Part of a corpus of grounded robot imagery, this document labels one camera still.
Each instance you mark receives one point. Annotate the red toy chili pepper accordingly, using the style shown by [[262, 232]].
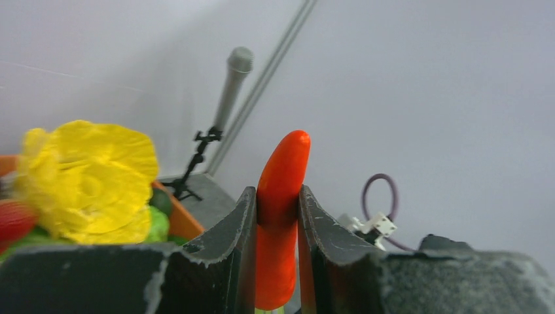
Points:
[[277, 198]]

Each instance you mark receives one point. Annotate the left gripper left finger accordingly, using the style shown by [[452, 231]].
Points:
[[212, 273]]

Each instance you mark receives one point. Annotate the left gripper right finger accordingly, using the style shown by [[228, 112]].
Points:
[[342, 273]]

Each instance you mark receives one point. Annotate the black tripod stand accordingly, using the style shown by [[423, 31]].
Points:
[[181, 191]]

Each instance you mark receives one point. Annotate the yellow toy flower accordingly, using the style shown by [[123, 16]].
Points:
[[91, 183]]

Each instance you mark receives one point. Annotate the grey microphone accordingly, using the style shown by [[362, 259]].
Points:
[[239, 65]]

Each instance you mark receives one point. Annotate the green toy cabbage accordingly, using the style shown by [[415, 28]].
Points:
[[160, 226]]

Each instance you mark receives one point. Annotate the dark green toy avocado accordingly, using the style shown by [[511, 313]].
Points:
[[161, 200]]

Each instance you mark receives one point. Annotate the orange plastic basket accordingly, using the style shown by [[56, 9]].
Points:
[[182, 223]]

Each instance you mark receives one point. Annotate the red toy apple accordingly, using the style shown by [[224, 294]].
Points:
[[17, 220]]

